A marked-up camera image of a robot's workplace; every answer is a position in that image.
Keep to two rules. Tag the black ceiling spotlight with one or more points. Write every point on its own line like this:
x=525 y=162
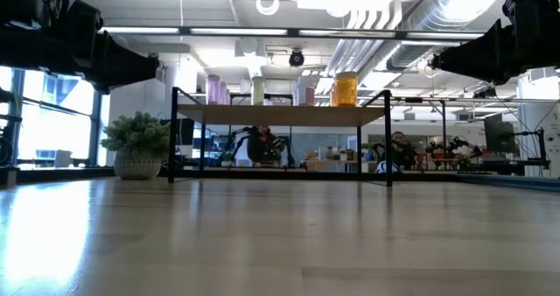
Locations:
x=296 y=58
x=483 y=92

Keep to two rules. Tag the person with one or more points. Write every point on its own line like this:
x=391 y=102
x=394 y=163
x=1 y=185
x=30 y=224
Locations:
x=400 y=149
x=260 y=145

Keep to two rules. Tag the silver ventilation duct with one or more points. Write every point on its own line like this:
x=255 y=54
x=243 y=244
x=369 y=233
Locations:
x=420 y=20

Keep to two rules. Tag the long ceiling light bar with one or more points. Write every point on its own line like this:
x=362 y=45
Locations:
x=306 y=32

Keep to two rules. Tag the black monitor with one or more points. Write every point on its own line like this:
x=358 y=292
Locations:
x=499 y=138

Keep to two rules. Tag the short wide orange pill bottle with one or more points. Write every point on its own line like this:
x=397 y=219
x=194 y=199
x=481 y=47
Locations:
x=346 y=89

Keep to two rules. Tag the wooden shelf black metal frame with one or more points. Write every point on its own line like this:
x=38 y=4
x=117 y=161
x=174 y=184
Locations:
x=280 y=114

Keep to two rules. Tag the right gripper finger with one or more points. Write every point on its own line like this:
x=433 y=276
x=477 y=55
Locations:
x=472 y=70
x=477 y=51

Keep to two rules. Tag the black metal table frame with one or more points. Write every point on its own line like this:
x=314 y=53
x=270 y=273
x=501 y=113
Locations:
x=92 y=172

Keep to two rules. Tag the large window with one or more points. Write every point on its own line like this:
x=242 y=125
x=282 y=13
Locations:
x=52 y=121

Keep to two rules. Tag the small background plant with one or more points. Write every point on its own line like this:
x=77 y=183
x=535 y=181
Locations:
x=464 y=162
x=226 y=158

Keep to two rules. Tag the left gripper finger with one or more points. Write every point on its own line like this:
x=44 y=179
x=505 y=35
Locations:
x=127 y=78
x=127 y=57

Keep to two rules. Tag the blue white round object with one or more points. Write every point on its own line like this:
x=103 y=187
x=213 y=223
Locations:
x=387 y=168

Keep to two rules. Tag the green potted plant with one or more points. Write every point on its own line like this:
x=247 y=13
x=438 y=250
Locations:
x=135 y=134

